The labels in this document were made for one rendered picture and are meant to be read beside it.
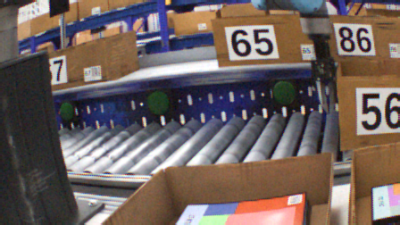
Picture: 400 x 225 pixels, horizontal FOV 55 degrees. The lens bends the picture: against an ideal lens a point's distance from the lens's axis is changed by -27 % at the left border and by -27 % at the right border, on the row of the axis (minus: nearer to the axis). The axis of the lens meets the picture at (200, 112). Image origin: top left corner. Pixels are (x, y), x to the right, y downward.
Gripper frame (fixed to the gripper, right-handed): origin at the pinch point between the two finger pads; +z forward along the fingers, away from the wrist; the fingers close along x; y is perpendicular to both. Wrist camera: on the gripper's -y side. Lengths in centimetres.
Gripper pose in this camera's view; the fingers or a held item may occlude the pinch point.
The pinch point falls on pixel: (329, 108)
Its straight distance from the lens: 125.3
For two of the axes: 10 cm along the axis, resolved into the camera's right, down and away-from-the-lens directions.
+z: 1.4, 9.7, 2.0
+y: -2.9, 2.3, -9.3
